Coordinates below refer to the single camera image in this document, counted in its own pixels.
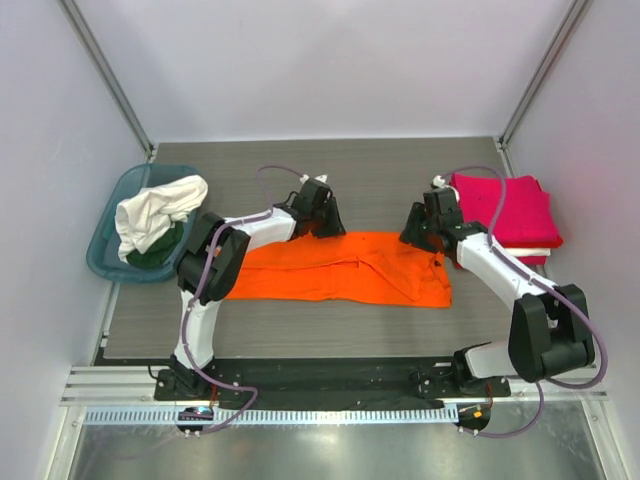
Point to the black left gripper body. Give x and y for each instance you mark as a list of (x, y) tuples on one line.
[(326, 222)]

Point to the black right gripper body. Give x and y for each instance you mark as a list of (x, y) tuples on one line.
[(417, 220)]

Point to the orange shirt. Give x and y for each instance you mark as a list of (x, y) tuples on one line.
[(366, 267)]

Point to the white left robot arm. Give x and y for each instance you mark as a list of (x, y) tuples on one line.
[(210, 266)]

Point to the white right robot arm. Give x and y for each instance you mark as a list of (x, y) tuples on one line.
[(548, 333)]

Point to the folded magenta t shirt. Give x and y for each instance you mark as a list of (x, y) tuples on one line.
[(525, 219)]

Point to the dark green t shirt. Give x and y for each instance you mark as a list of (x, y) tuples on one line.
[(158, 252)]

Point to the white t shirt in basket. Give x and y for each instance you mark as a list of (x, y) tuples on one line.
[(145, 217)]

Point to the teal plastic basket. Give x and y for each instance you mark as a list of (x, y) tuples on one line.
[(104, 255)]

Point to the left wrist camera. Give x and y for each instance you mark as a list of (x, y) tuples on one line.
[(317, 181)]

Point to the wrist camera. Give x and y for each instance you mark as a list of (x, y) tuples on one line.
[(441, 182), (317, 181)]

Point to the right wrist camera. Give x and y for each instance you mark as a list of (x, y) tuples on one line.
[(441, 182)]

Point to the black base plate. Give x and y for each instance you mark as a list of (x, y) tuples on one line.
[(329, 384)]

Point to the white slotted cable duct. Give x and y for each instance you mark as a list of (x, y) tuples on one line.
[(200, 416)]

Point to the right aluminium corner post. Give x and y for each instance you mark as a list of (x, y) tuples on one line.
[(568, 26)]

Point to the aluminium corner post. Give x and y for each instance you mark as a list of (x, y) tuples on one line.
[(568, 26), (91, 45)]

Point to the aluminium frame rail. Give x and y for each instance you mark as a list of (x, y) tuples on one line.
[(121, 385)]

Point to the left aluminium corner post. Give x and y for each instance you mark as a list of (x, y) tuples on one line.
[(91, 45)]

